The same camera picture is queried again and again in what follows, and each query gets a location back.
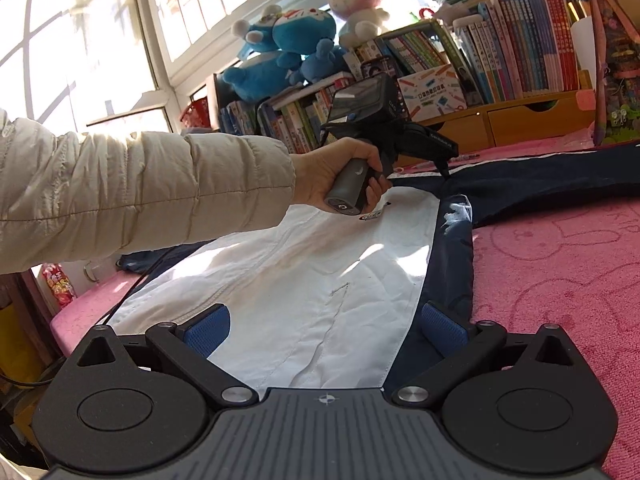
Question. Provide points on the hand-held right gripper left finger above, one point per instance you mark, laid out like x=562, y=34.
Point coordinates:
x=207, y=332

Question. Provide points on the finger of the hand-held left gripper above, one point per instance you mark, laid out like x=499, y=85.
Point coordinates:
x=444, y=166

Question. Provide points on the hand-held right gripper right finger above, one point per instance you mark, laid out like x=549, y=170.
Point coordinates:
x=442, y=327

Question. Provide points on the navy and white jacket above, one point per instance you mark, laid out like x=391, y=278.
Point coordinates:
x=310, y=270

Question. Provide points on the person's left forearm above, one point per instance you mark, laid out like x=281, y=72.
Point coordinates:
x=125, y=190

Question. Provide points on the person's left hand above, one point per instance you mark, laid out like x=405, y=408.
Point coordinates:
x=320, y=175

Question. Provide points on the white box colourful print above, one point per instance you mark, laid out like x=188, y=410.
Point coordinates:
x=432, y=92

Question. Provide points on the small blue plush toy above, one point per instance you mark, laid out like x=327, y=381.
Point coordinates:
x=320, y=65

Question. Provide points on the row of thick books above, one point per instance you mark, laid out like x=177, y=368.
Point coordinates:
x=295, y=115

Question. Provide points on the wooden drawer organizer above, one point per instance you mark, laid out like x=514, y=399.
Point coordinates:
x=525, y=115

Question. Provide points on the blue cat plush toy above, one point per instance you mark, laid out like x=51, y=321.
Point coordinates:
x=300, y=32

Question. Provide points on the pink rabbit print blanket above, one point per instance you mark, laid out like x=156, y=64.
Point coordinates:
x=550, y=270

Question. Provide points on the row of thin colourful books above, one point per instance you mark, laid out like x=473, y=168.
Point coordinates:
x=525, y=45

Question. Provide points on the red snack packet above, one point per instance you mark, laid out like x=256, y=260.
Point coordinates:
x=60, y=287

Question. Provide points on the red plastic basket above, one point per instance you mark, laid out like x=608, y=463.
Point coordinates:
x=196, y=112

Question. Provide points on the pink triangular toy house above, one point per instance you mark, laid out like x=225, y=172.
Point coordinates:
x=617, y=70

